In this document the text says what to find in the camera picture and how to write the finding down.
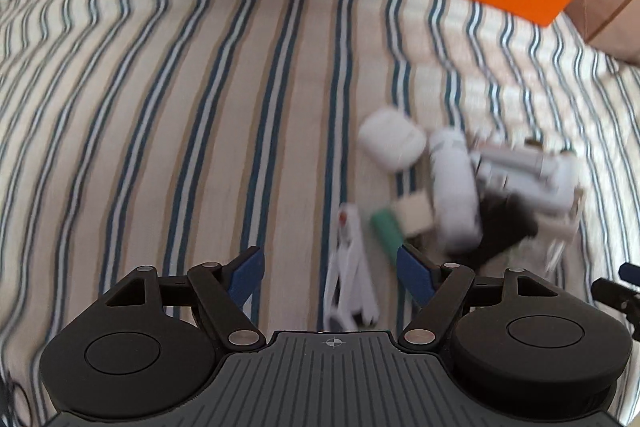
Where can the black object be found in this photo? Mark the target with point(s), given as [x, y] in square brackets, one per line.
[500, 222]

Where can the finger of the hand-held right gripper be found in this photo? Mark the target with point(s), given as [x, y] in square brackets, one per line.
[631, 271]
[617, 294]

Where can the white cube charger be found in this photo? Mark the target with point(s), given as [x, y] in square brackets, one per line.
[412, 213]

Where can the striped bed sheet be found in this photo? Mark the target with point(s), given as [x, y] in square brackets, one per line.
[200, 107]

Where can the green tube with gold end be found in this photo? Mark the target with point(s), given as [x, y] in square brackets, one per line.
[387, 232]

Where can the white bottle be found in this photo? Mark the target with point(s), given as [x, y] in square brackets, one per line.
[452, 192]

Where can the white handheld gadget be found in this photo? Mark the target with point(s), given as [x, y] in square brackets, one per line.
[525, 177]

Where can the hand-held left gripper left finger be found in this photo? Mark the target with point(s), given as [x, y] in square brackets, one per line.
[245, 274]

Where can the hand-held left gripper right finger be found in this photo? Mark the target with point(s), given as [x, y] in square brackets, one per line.
[415, 274]

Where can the white earbud case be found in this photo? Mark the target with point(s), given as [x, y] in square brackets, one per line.
[392, 139]

